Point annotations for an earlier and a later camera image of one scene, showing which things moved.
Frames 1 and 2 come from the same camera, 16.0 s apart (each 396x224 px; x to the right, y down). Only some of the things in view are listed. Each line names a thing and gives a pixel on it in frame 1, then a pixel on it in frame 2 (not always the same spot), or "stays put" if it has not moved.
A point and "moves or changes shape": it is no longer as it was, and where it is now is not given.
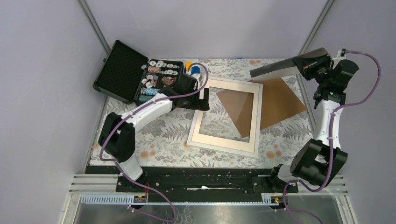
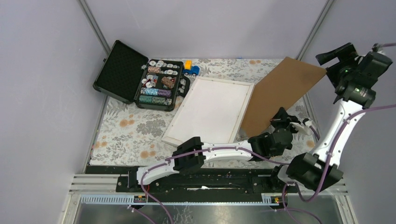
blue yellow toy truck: [195, 69] stays put
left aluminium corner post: [85, 10] stays put
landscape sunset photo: [284, 67] -> [212, 112]
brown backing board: [278, 102] -> [281, 87]
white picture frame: [225, 144] moves or changes shape
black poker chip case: [128, 76] stays put
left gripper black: [203, 105] -> [281, 118]
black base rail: [196, 180] stays put
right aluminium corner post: [326, 8] stays put
